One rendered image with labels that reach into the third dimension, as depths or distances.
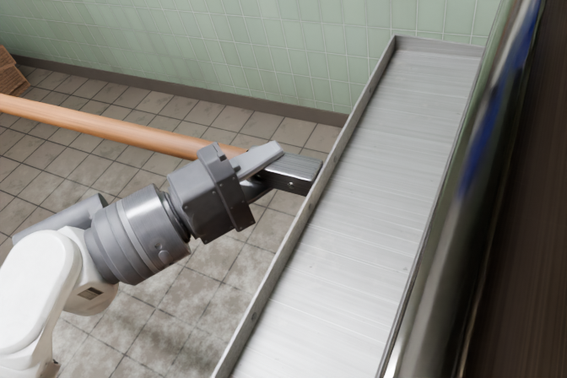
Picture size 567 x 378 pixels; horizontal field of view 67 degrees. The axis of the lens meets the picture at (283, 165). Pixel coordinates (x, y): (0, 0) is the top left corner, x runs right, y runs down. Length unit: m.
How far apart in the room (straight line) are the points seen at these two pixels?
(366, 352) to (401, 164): 0.21
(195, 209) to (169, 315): 1.43
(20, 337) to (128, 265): 0.10
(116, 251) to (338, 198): 0.23
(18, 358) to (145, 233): 0.14
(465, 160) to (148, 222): 0.34
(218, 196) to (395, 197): 0.18
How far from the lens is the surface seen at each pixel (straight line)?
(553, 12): 0.29
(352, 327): 0.39
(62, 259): 0.45
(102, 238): 0.45
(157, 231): 0.44
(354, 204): 0.46
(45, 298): 0.44
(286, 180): 0.46
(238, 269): 1.85
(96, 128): 0.65
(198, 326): 1.80
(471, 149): 0.17
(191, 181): 0.45
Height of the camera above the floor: 1.55
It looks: 47 degrees down
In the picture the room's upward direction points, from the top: 16 degrees counter-clockwise
